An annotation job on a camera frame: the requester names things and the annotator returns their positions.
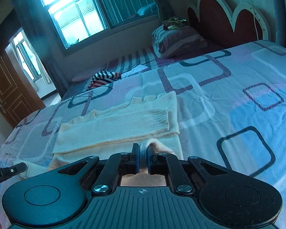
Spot white cable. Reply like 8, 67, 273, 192
231, 0, 260, 40

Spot red and white headboard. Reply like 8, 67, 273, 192
187, 0, 272, 50

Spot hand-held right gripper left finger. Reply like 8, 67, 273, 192
48, 143, 146, 196

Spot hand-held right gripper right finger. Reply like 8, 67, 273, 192
146, 148, 231, 195

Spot brown wooden door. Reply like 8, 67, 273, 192
0, 49, 46, 128

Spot striped garment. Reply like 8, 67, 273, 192
87, 71, 122, 90

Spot striped under sheet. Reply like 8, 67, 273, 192
62, 45, 166, 96

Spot small white cloth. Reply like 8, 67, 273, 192
128, 65, 149, 75

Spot bedroom window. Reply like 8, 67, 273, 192
38, 0, 163, 56

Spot teal cushion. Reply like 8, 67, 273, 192
136, 3, 158, 16

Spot grey curtain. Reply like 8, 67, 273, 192
155, 0, 175, 27

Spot cream knitted sweater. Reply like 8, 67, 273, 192
14, 91, 184, 188

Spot striped folded pillow stack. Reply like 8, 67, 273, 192
152, 25, 208, 58

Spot bed sheet with square print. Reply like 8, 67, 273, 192
0, 40, 286, 229

